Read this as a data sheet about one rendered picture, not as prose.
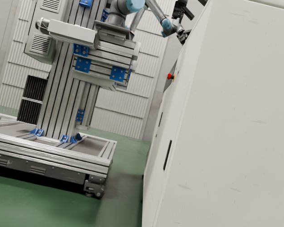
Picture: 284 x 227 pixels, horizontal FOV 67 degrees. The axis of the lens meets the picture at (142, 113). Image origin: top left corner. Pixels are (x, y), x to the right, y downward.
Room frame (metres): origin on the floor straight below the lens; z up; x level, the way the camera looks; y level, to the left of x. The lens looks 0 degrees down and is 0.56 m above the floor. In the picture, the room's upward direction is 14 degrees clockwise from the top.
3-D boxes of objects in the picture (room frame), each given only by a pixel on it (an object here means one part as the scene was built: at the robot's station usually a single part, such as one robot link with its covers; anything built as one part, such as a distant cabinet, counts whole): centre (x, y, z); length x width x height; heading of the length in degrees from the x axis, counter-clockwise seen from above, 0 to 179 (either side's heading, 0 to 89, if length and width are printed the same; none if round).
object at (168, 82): (1.66, -0.16, 0.87); 0.62 x 0.04 x 0.16; 179
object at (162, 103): (1.66, -0.14, 0.44); 0.65 x 0.02 x 0.68; 179
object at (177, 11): (1.58, -0.08, 1.36); 0.09 x 0.08 x 0.12; 89
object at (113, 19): (1.42, 0.32, 1.09); 0.15 x 0.15 x 0.10
